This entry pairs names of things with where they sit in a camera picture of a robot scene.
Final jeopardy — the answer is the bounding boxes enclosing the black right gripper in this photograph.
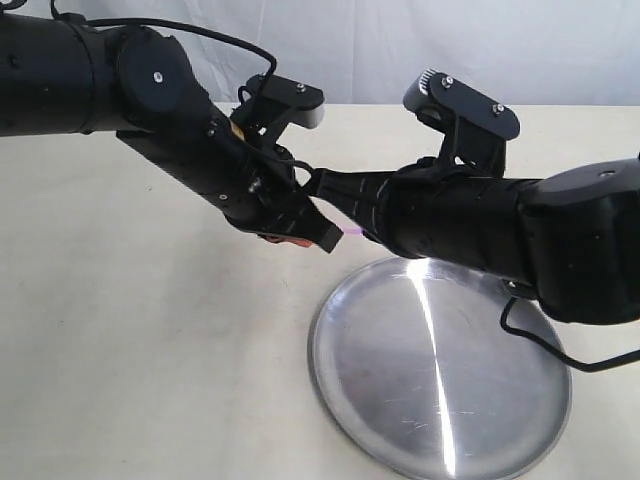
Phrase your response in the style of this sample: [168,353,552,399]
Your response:
[307,157,505,260]

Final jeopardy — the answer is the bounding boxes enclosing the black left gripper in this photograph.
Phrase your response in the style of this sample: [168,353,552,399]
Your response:
[199,107,343,253]

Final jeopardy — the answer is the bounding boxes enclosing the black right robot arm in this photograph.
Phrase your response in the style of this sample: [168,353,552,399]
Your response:
[306,158,639,326]

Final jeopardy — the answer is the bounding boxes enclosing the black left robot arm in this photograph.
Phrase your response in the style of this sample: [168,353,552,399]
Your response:
[1,4,342,251]

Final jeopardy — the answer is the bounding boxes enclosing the round steel plate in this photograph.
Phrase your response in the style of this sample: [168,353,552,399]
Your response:
[307,258,572,479]

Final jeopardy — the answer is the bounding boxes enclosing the white backdrop cloth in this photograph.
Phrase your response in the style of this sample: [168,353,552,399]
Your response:
[58,0,639,106]

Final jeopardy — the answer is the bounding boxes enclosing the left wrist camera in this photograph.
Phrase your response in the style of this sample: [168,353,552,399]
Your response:
[230,75,325,147]

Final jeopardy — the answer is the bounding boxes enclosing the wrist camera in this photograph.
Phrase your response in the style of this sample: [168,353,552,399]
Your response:
[230,75,325,147]
[403,69,520,178]

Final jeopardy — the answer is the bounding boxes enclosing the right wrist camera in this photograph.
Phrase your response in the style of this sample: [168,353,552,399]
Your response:
[403,69,520,178]

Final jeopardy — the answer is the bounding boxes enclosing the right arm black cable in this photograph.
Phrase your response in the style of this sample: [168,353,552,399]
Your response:
[498,294,640,374]

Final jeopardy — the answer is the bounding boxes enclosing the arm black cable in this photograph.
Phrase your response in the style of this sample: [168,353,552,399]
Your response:
[498,294,640,374]
[49,0,279,81]

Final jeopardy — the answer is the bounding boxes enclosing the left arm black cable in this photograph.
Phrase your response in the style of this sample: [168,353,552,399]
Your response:
[49,0,279,81]

